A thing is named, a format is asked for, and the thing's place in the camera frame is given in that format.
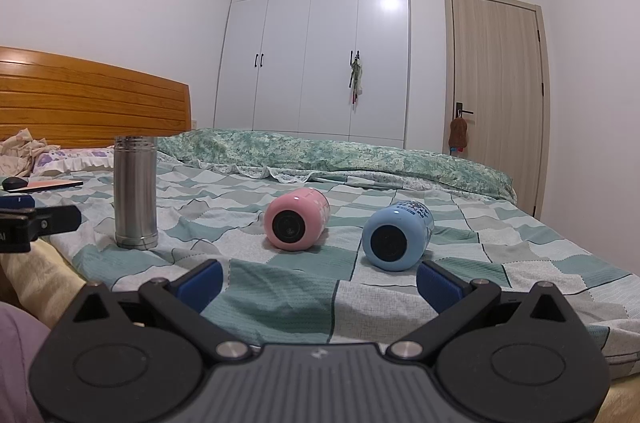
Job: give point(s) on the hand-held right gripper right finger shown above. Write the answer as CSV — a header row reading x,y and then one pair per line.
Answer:
x,y
440,285

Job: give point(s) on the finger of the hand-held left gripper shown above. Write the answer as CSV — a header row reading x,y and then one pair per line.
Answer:
x,y
60,219
17,201

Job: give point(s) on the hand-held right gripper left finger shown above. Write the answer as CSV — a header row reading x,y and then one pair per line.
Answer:
x,y
199,281

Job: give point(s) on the blue bottle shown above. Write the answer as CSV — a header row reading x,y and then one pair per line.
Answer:
x,y
395,235

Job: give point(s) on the pink bottle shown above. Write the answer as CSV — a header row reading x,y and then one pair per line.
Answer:
x,y
292,218

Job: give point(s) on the black computer mouse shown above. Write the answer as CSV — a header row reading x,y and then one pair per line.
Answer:
x,y
15,183

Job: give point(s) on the pink flat tablet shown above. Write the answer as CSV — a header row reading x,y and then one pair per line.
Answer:
x,y
50,186

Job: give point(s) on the crumpled beige cloth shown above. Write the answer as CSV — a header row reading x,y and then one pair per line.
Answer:
x,y
20,150

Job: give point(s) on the yellow blanket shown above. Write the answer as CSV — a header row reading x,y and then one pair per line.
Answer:
x,y
45,278

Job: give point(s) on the purple floral pillow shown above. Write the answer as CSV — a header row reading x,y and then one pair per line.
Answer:
x,y
75,159

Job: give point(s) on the stainless steel thermos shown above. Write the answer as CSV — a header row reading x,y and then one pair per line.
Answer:
x,y
135,193

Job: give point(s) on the wooden headboard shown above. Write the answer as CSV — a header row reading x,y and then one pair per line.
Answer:
x,y
90,103

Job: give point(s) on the person's pink clothing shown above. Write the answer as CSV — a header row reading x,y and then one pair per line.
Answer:
x,y
15,363

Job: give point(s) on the brown hanging pouch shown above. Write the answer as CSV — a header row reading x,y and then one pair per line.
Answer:
x,y
458,132

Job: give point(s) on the green floral quilt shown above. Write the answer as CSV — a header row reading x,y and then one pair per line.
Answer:
x,y
350,158

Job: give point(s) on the wooden door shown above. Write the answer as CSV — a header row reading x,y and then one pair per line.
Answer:
x,y
495,93

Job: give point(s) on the white wardrobe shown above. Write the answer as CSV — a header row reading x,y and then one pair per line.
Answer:
x,y
310,53

